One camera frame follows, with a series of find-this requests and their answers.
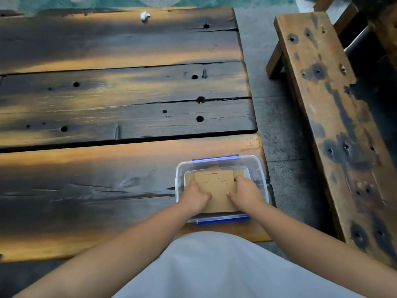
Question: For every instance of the crumpled white paper scrap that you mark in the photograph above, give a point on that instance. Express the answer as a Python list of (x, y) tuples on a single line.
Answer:
[(145, 16)]

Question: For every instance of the clear plastic container blue clips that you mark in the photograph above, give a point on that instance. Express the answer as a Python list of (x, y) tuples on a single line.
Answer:
[(221, 189)]

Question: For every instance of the brown cardboard puzzle sheet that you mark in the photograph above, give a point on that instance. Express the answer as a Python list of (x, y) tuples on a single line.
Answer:
[(217, 190)]

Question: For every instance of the dark wooden furniture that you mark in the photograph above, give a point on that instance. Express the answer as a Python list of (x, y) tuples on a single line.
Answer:
[(363, 24)]

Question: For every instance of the person's left thumb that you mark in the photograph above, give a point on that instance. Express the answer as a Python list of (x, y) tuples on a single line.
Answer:
[(206, 196)]

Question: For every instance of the person's right forearm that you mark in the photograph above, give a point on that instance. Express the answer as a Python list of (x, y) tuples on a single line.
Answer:
[(325, 245)]

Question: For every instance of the person's left forearm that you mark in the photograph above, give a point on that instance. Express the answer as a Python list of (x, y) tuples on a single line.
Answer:
[(102, 249)]

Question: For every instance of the person's white shirt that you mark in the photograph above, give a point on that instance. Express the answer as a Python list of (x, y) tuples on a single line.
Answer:
[(229, 266)]

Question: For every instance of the wooden bench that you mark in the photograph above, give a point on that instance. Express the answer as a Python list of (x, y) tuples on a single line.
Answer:
[(336, 127)]

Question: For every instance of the person's right thumb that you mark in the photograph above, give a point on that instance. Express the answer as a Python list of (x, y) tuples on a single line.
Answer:
[(232, 193)]

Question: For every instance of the person's right hand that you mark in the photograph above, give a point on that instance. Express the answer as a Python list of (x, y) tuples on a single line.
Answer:
[(246, 193)]

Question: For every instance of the person's left hand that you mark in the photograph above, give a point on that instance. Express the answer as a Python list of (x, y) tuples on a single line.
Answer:
[(194, 197)]

